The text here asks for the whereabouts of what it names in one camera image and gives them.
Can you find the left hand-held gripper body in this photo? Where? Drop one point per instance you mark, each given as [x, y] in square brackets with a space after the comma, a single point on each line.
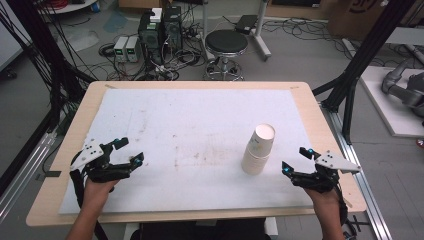
[88, 153]

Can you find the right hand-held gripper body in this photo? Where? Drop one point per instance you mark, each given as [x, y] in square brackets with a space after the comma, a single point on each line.
[336, 163]

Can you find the stack of paper cups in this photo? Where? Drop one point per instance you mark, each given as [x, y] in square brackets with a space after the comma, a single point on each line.
[256, 156]

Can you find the person's right hand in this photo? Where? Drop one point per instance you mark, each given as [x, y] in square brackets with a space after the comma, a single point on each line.
[325, 201]

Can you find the person's left hand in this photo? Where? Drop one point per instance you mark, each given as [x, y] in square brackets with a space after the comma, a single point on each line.
[95, 193]

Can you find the wooden table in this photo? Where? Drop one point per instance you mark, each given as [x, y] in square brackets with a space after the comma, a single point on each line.
[78, 133]

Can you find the black tape piece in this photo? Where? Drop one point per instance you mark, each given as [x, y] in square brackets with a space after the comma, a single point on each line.
[53, 173]

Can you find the thin wooden stick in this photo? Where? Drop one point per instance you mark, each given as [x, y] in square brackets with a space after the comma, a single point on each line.
[347, 202]

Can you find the white base board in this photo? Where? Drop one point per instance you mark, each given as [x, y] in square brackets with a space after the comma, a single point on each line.
[386, 110]

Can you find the white foam mat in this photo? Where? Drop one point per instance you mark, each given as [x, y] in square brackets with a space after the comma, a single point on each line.
[200, 116]

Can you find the grey power supply unit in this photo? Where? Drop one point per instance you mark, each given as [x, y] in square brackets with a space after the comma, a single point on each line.
[133, 50]
[120, 50]

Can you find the person's dark clothing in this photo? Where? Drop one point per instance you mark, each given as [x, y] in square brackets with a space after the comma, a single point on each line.
[200, 231]

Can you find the black computer tower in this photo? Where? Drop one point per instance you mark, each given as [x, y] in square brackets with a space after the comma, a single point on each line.
[150, 40]
[172, 30]

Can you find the small white box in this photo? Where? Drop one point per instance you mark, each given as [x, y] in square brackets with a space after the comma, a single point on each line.
[156, 15]

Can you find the white panel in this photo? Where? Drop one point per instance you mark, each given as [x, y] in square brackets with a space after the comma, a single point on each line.
[10, 43]

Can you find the black round stool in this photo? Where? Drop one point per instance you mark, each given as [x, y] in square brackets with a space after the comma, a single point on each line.
[226, 41]

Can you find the cardboard box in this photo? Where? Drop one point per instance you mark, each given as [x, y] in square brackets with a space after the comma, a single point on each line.
[360, 20]

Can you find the white round tabletop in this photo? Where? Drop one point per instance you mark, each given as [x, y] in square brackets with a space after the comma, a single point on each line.
[73, 7]

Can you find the black flat device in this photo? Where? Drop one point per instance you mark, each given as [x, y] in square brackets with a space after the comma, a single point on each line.
[246, 23]

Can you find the grey tabletop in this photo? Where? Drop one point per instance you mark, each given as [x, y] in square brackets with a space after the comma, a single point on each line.
[406, 36]

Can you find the aluminium rail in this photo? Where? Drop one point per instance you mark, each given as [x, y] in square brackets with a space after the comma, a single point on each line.
[375, 213]
[26, 174]

